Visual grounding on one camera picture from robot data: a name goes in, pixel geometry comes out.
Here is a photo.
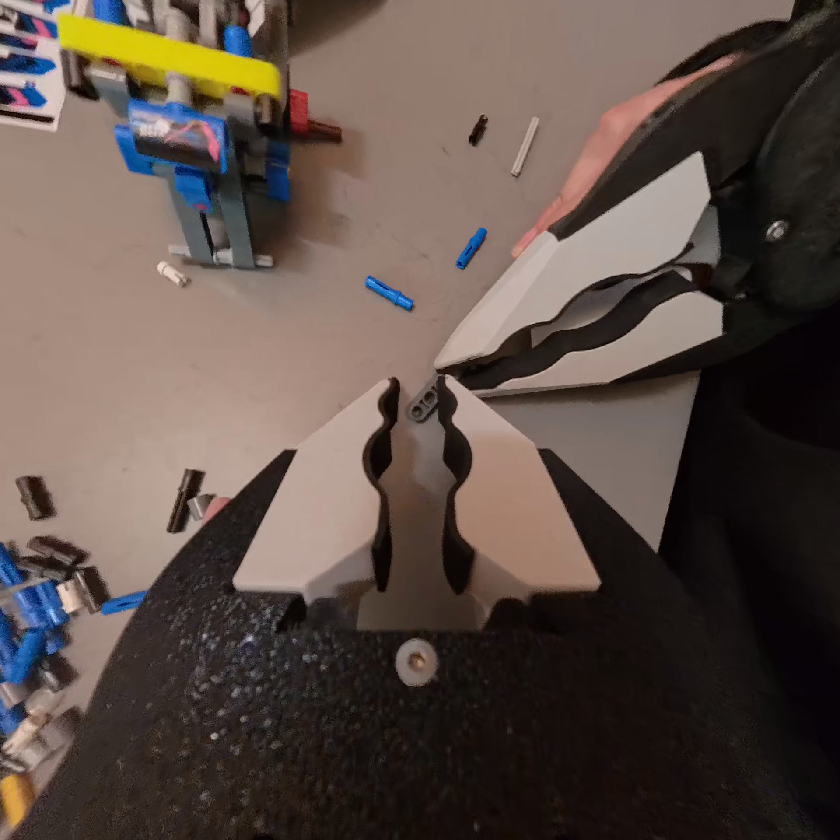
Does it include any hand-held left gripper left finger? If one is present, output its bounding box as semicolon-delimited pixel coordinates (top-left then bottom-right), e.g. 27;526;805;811
232;376;401;602

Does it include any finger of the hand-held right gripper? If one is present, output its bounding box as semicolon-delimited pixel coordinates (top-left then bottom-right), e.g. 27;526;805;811
433;152;721;371
456;269;727;399

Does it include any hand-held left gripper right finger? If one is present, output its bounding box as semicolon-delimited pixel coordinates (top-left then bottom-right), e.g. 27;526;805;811
435;374;602;613

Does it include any blue lego pin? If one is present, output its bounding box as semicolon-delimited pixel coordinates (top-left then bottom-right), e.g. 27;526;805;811
364;275;416;313
455;226;489;271

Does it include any grey lego axle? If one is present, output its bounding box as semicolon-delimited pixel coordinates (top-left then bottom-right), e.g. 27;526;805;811
510;116;541;179

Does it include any grey bent lego beam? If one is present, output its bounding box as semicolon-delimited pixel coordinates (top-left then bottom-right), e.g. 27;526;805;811
406;376;442;422

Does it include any person's right forearm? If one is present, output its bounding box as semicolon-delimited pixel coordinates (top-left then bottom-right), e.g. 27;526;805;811
656;20;798;86

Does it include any pile of loose lego parts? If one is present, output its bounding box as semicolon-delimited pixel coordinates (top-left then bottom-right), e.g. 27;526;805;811
0;468;217;829

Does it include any partly built lego model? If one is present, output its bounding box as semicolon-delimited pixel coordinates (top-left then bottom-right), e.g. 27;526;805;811
56;0;345;271

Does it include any lego sticker sheet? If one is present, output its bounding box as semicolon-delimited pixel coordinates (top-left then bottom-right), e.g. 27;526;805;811
0;0;68;132

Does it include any person's right hand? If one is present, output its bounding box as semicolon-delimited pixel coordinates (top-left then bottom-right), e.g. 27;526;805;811
511;54;744;258

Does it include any person's black clothing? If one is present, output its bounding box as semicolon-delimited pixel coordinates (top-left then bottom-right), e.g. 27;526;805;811
658;308;840;808

